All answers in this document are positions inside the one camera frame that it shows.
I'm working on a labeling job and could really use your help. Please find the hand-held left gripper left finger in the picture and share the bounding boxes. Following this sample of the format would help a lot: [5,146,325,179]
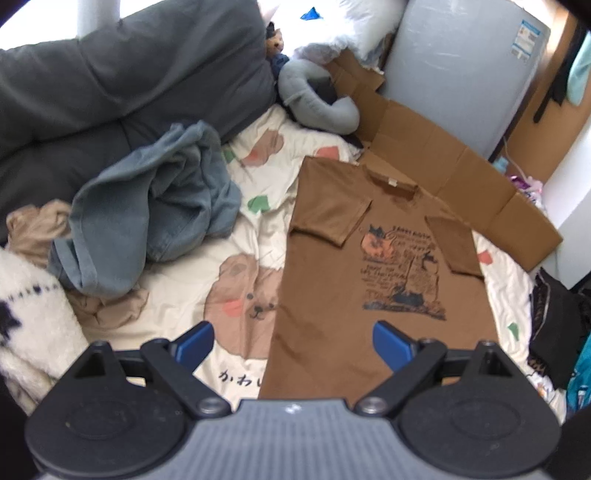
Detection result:
[60,322,232,418]

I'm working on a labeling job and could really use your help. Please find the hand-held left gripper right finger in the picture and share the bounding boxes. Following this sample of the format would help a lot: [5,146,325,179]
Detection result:
[355,320,527,416]

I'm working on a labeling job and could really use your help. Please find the brown printed t-shirt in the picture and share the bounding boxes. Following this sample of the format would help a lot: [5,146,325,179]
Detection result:
[257,156,502,401]

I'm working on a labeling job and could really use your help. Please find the cream bear print bedsheet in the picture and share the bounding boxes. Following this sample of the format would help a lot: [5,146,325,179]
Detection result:
[78,104,568,423]

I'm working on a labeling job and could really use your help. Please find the blue-grey garment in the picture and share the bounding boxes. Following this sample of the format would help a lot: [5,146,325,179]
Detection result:
[48,121,243,298]

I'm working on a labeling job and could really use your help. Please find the white fuzzy blanket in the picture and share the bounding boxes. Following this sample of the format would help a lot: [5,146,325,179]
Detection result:
[0,247,90,416]

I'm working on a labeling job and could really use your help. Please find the black folded garment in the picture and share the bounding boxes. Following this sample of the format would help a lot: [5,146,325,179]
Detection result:
[529,268,591,391]

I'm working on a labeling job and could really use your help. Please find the teal patterned garment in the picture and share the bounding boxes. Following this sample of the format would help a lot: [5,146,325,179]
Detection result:
[566,332,591,414]

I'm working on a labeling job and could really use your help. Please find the beige garment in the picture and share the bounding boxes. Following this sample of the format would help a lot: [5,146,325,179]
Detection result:
[6,199,151,330]

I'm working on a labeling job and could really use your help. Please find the flattened cardboard sheet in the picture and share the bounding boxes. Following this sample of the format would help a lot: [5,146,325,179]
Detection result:
[325,48,564,273]

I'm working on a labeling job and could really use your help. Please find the grey neck pillow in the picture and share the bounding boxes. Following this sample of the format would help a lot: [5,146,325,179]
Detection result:
[278,61,360,134]

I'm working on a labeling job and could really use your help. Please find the brown upright board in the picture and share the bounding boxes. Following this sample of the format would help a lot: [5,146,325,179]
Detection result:
[501,14,591,185]

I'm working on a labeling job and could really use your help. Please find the grey film-wrapped refrigerator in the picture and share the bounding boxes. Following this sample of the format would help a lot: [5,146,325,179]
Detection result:
[381,0,552,160]

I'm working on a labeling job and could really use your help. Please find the dark grey pillow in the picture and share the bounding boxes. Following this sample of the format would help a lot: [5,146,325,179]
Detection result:
[0,0,278,241]

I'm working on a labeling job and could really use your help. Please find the small teddy bear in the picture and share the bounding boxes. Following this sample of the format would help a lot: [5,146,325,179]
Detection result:
[263,22,291,86]

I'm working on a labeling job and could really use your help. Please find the black hanging garment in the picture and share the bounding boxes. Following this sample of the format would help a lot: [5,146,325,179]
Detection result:
[533,28,578,124]

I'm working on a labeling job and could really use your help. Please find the white pillow in plastic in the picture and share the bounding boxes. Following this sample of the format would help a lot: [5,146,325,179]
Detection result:
[259,0,407,65]

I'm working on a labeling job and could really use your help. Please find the teal hanging cloth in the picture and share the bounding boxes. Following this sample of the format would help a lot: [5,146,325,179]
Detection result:
[566,37,591,107]

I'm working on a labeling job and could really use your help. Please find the grey pole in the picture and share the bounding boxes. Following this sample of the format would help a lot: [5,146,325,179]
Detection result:
[76,0,124,40]

